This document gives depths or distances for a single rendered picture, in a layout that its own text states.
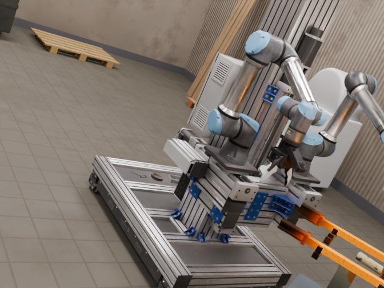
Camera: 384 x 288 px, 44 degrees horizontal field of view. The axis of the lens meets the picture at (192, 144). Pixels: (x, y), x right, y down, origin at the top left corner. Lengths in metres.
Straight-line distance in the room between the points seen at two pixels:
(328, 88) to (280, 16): 2.75
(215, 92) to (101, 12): 5.43
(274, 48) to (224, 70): 0.62
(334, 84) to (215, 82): 2.64
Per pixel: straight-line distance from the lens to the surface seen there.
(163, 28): 8.57
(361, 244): 1.86
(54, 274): 2.56
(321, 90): 5.37
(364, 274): 1.64
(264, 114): 2.62
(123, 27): 8.26
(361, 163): 6.02
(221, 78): 2.79
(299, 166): 1.87
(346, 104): 2.82
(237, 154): 2.40
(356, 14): 6.59
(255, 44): 2.20
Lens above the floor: 1.52
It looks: 17 degrees down
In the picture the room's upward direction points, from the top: 24 degrees clockwise
